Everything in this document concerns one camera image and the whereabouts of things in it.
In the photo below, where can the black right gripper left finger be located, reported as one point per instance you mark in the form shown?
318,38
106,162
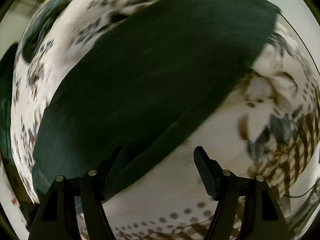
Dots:
56,217

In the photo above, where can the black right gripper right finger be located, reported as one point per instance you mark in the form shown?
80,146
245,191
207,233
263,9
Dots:
262,216

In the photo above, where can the dark green denim pants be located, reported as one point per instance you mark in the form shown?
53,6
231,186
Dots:
145,86

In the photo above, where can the white floral bed sheet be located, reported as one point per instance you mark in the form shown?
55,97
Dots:
268,126

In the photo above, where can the dark green pillow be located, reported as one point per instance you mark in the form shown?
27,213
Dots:
7,69

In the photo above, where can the dark green folded cloth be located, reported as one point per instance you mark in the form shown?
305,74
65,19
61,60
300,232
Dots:
40,26

